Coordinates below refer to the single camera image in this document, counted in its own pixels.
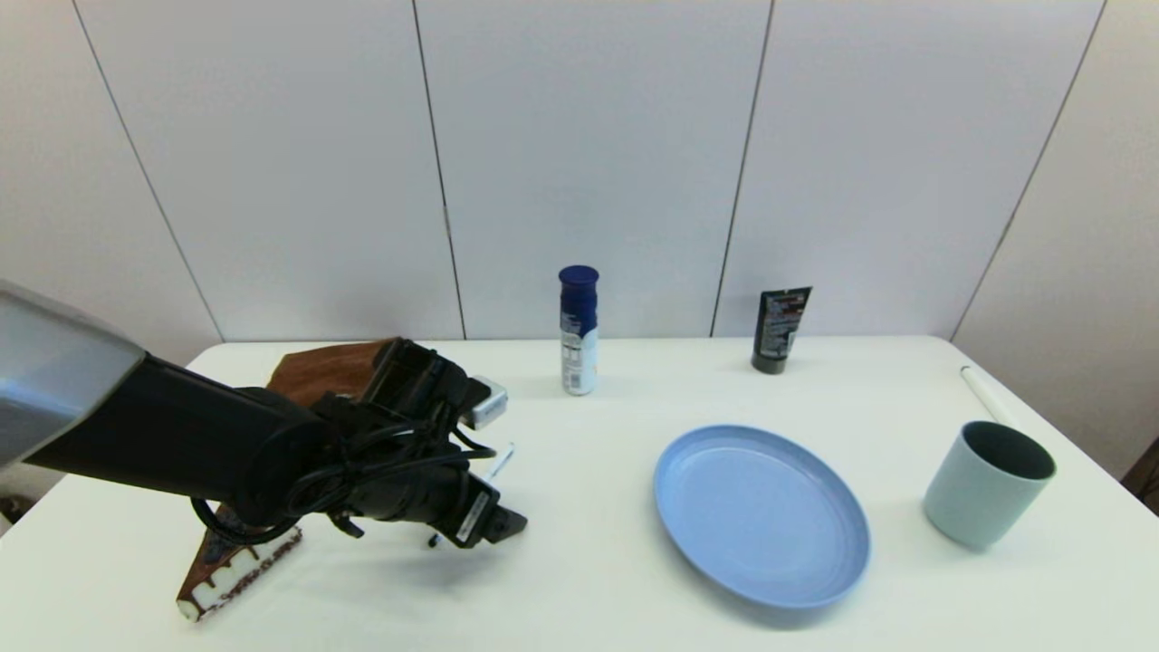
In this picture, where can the brown folded cloth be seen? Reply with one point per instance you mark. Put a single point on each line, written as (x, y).
(317, 371)

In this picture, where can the chocolate blueberry cake slice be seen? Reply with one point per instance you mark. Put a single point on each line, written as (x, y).
(226, 581)

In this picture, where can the black ribbed left gripper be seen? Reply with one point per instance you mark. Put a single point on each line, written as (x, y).
(421, 380)

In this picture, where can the white rod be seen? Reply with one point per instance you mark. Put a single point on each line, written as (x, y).
(982, 391)

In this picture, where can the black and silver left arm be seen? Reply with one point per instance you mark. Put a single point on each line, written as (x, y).
(181, 435)

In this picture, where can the white pen with dark tip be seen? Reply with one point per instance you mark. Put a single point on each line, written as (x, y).
(501, 462)

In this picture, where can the blue and white spray can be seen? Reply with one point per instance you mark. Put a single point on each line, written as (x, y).
(579, 317)

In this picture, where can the light blue plate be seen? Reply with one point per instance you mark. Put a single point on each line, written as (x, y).
(761, 516)

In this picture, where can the black squeeze tube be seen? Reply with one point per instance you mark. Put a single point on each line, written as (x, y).
(779, 330)

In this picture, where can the pale green cup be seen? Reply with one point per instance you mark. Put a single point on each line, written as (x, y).
(978, 498)

